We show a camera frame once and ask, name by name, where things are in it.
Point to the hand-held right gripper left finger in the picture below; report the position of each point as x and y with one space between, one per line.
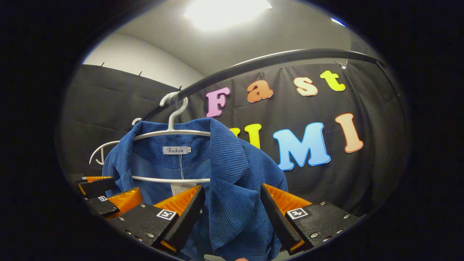
188 214

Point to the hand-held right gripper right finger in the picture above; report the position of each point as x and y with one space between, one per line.
277 214

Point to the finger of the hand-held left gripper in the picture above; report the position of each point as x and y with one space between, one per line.
96 185
123 201

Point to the white plastic hanger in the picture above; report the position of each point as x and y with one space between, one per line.
174 119
105 145

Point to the black metal clothes rack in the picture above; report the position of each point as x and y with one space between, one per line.
272 58

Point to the small ceiling light panel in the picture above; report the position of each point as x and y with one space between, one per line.
338 21

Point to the large ceiling light panel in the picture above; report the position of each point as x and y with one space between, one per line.
226 12

